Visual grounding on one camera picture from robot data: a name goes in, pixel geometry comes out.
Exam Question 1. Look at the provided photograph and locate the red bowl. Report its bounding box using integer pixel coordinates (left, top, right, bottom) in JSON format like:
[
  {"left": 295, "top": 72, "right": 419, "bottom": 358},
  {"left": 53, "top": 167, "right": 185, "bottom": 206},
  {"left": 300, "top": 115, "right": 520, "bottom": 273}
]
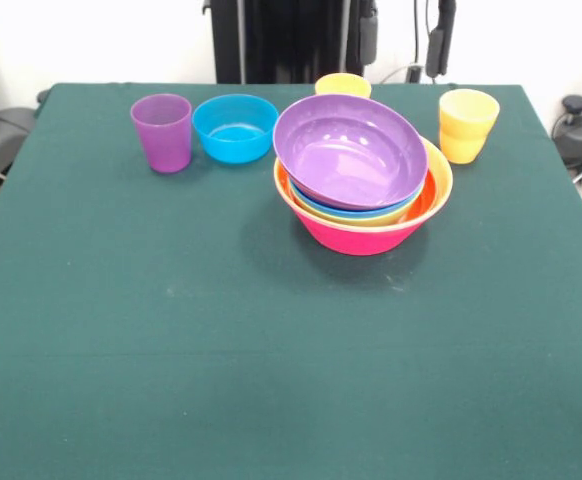
[{"left": 276, "top": 163, "right": 439, "bottom": 224}]

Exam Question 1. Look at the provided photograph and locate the orange cup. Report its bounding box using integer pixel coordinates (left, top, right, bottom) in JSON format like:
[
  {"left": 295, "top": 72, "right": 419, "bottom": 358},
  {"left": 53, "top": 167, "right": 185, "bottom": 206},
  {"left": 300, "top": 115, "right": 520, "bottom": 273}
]
[{"left": 314, "top": 72, "right": 373, "bottom": 100}]

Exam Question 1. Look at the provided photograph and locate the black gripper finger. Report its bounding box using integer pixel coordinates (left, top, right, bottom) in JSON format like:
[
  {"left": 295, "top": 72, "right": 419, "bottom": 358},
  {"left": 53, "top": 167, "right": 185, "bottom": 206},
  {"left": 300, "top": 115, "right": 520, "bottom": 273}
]
[
  {"left": 424, "top": 0, "right": 458, "bottom": 78},
  {"left": 358, "top": 0, "right": 379, "bottom": 66}
]

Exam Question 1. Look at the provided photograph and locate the purple cup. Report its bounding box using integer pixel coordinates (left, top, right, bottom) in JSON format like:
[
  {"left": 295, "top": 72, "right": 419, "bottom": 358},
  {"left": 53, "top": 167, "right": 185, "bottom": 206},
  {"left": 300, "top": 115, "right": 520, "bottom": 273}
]
[{"left": 130, "top": 93, "right": 193, "bottom": 174}]

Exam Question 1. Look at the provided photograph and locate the small blue bowl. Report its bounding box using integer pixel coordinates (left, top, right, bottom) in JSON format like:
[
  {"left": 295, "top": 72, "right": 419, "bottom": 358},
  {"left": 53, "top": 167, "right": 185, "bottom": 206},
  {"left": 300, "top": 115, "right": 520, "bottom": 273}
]
[{"left": 191, "top": 93, "right": 281, "bottom": 165}]

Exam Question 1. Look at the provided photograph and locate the pink bowl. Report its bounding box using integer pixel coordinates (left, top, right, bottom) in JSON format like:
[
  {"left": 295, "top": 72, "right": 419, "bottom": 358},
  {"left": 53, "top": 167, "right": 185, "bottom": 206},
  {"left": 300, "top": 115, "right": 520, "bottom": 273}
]
[{"left": 283, "top": 192, "right": 450, "bottom": 257}]

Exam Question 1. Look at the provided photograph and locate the black wall cable with plug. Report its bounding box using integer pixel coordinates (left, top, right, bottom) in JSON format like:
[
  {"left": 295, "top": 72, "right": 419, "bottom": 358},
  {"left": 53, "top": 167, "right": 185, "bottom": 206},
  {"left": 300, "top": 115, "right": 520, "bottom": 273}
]
[{"left": 380, "top": 0, "right": 440, "bottom": 85}]

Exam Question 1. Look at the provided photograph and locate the green bowl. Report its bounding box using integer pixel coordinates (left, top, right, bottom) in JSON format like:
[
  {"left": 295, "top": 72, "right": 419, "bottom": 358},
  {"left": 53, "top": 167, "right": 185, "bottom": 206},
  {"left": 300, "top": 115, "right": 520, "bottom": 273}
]
[{"left": 291, "top": 192, "right": 421, "bottom": 229}]

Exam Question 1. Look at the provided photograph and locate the dark green table cloth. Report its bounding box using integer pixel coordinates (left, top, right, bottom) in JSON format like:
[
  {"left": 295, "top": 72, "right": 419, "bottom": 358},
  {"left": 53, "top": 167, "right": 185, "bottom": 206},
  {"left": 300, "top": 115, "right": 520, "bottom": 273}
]
[{"left": 0, "top": 82, "right": 582, "bottom": 480}]

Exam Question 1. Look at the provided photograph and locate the purple bowl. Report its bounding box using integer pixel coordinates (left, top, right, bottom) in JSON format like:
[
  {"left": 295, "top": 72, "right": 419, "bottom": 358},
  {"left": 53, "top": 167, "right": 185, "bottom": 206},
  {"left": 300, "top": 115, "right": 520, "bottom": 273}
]
[{"left": 272, "top": 93, "right": 430, "bottom": 212}]

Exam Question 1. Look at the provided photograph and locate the yellow cup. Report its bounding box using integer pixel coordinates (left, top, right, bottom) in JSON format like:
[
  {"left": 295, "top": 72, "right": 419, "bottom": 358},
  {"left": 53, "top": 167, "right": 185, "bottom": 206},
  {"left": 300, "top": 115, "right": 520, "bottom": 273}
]
[{"left": 438, "top": 88, "right": 501, "bottom": 165}]

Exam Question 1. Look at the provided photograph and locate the large orange bowl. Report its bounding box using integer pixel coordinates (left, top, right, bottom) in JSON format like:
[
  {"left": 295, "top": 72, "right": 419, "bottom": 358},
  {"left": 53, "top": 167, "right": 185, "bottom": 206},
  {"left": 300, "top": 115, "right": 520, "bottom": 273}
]
[{"left": 273, "top": 135, "right": 455, "bottom": 236}]

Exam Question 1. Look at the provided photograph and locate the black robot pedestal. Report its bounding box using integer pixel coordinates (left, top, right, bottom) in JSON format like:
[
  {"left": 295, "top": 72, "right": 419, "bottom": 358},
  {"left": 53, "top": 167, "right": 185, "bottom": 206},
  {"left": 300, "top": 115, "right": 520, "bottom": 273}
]
[{"left": 203, "top": 0, "right": 378, "bottom": 85}]

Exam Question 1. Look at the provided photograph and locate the large blue bowl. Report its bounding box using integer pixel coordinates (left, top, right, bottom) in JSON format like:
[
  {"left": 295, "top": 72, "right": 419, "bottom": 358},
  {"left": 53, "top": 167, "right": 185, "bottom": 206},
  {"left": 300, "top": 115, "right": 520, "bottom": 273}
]
[{"left": 287, "top": 179, "right": 425, "bottom": 220}]

